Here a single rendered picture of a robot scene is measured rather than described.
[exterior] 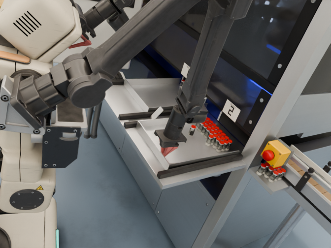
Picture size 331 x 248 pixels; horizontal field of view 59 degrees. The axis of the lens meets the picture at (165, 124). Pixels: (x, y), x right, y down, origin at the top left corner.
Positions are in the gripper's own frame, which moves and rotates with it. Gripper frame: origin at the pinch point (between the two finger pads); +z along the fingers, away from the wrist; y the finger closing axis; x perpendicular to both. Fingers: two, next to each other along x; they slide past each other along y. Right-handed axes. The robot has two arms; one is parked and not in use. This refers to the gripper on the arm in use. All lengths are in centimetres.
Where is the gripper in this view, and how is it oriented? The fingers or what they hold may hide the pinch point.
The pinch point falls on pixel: (162, 154)
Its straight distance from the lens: 105.5
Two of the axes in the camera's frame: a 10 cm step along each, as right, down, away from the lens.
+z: -3.1, 8.0, 5.1
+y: 8.3, -0.3, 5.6
